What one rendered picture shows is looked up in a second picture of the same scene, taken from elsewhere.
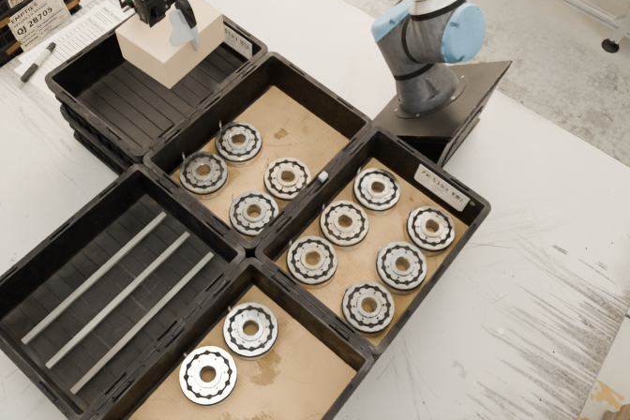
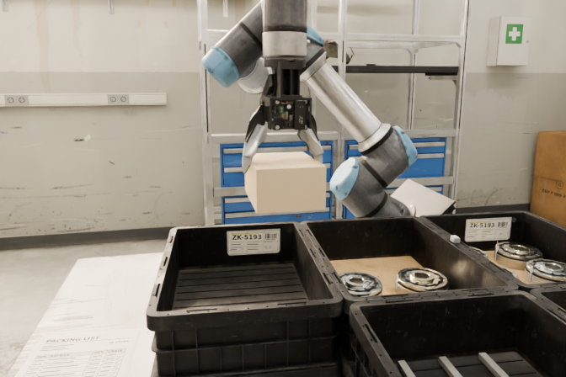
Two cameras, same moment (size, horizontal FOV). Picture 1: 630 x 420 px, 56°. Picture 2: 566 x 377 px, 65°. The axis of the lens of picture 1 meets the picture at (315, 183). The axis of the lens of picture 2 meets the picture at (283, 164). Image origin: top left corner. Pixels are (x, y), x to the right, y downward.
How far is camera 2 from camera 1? 1.09 m
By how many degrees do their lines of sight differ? 58
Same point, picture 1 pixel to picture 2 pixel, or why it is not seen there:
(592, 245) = not seen: hidden behind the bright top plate
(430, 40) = (395, 152)
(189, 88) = (257, 294)
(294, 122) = (357, 267)
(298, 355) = not seen: outside the picture
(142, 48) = (296, 167)
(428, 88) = (395, 207)
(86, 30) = (47, 364)
